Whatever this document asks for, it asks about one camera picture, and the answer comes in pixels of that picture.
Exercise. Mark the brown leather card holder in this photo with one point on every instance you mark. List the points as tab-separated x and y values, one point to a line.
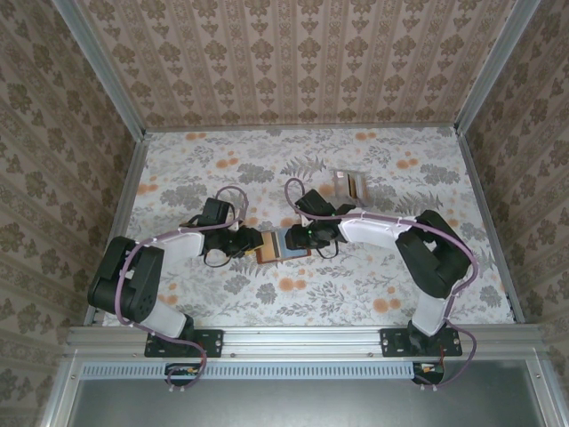
266	251

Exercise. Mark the clear acrylic card stand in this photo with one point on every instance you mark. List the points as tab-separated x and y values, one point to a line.
351	202

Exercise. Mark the gold credit card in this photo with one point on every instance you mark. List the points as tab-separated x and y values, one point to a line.
352	186

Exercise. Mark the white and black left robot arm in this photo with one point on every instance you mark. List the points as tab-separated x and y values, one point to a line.
182	247

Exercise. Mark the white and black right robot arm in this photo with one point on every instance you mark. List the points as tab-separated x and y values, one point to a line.
373	233

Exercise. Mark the grey metal panel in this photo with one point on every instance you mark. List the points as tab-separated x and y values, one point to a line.
302	405

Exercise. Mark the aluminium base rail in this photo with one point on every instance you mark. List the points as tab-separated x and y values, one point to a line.
302	340

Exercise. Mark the thin aluminium table rail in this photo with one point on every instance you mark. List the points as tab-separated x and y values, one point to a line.
302	128

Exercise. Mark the aluminium table side rail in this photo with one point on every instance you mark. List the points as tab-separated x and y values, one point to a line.
484	200
133	178

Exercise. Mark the aluminium frame post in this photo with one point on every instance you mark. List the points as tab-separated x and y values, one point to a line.
493	66
106	66

